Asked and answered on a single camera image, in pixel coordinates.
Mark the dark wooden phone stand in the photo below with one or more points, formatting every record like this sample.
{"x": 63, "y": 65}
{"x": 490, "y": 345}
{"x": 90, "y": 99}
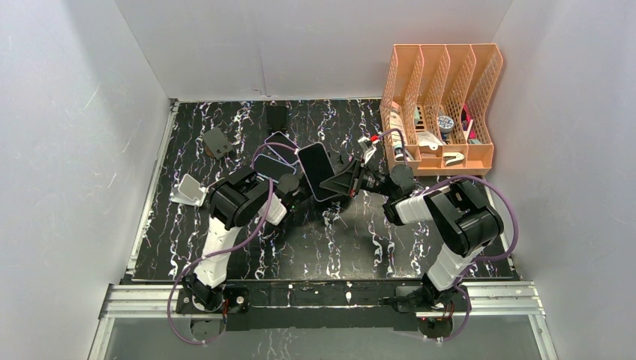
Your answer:
{"x": 216, "y": 143}

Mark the purple case phone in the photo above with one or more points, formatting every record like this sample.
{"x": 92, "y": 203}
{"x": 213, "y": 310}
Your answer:
{"x": 281, "y": 145}

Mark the white flat card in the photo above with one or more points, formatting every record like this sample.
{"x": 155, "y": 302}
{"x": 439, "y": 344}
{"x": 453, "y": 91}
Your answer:
{"x": 469, "y": 129}

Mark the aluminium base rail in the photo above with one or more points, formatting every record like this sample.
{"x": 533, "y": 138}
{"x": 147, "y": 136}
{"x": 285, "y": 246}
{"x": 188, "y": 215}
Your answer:
{"x": 325, "y": 320}

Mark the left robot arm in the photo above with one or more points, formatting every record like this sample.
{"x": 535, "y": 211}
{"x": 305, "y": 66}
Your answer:
{"x": 232, "y": 203}

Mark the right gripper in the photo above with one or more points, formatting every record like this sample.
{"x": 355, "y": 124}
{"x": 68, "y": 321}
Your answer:
{"x": 347, "y": 181}

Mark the teal stapler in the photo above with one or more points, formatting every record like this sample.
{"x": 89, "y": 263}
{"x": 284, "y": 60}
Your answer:
{"x": 401, "y": 153}

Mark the blue case phone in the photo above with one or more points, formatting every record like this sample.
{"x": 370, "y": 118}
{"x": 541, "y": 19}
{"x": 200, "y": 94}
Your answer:
{"x": 270, "y": 168}

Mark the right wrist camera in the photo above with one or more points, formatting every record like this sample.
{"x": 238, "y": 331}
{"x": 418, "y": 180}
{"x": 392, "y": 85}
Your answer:
{"x": 368, "y": 147}

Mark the white plastic packet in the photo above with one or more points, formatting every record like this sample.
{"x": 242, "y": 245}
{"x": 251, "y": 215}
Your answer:
{"x": 428, "y": 140}

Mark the silver metal phone stand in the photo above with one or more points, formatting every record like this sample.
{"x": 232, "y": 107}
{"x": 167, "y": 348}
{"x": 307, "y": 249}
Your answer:
{"x": 188, "y": 192}

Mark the pink case phone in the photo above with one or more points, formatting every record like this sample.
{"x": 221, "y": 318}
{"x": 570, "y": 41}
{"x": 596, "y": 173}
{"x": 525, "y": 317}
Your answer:
{"x": 316, "y": 166}

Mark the orange desk file organizer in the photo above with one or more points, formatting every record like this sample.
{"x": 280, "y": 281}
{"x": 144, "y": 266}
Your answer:
{"x": 440, "y": 79}

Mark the green tall box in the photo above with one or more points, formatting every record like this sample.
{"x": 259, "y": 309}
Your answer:
{"x": 417, "y": 117}

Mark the round blue lid jar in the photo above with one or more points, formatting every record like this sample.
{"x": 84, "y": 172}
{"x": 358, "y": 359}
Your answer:
{"x": 445, "y": 123}

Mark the white oval label pack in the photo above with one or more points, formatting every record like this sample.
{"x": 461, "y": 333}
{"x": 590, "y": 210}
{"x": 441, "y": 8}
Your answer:
{"x": 396, "y": 123}

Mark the black folding phone stand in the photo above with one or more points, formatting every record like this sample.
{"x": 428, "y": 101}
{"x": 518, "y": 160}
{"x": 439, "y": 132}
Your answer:
{"x": 276, "y": 119}

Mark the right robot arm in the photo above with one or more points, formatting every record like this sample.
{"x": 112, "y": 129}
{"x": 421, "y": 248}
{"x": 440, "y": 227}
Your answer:
{"x": 464, "y": 218}

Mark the magenta notebook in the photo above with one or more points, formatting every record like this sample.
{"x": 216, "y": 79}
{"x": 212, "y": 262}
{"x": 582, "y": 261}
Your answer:
{"x": 464, "y": 117}

